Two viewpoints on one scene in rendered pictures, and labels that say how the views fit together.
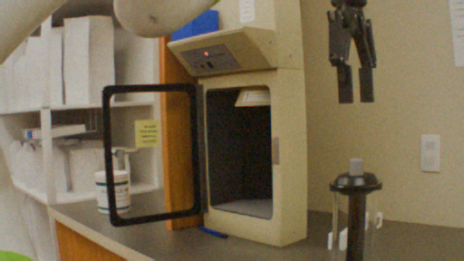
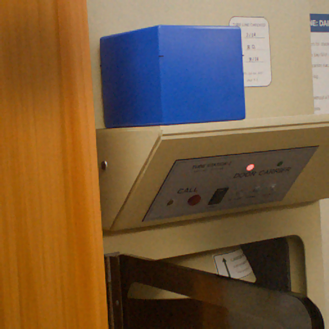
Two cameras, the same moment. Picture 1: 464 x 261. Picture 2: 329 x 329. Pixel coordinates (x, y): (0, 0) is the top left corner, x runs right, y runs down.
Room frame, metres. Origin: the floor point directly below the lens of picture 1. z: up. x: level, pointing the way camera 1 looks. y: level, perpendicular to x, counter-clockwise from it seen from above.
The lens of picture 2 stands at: (1.23, 0.93, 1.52)
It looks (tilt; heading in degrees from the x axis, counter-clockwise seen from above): 3 degrees down; 276
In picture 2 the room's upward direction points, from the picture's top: 4 degrees counter-clockwise
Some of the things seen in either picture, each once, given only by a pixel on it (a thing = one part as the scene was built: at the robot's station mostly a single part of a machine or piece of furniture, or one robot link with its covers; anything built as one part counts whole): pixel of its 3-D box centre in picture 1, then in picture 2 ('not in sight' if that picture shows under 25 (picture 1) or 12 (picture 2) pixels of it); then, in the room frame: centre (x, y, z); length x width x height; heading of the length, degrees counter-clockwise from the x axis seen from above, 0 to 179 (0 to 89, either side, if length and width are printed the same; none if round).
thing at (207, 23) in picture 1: (195, 25); (171, 78); (1.30, 0.10, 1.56); 0.10 x 0.10 x 0.09; 43
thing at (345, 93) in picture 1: (344, 84); not in sight; (0.81, -0.21, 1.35); 0.03 x 0.01 x 0.07; 43
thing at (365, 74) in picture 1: (366, 84); not in sight; (0.86, -0.27, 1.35); 0.03 x 0.01 x 0.07; 43
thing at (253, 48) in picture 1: (217, 53); (252, 167); (1.23, 0.03, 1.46); 0.32 x 0.12 x 0.10; 43
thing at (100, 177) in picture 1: (112, 191); not in sight; (1.64, 0.46, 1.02); 0.13 x 0.13 x 0.15
